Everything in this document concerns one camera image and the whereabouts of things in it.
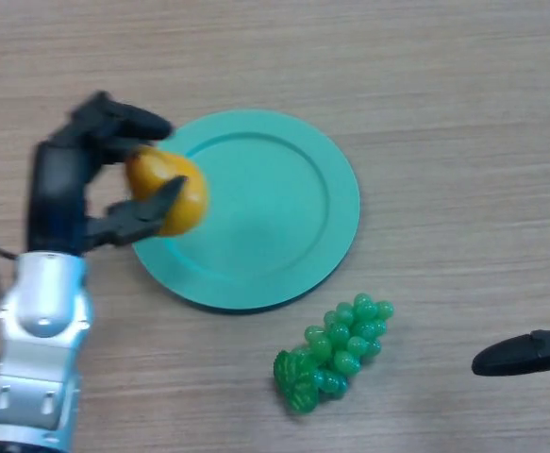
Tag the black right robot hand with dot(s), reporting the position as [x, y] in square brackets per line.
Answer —
[520, 358]

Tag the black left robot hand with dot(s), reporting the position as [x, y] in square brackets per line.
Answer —
[57, 189]

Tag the yellow pear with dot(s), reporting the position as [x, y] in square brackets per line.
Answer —
[180, 189]

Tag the green round plate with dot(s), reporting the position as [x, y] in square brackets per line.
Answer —
[265, 212]

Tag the green grape bunch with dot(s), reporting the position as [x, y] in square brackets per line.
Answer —
[340, 347]

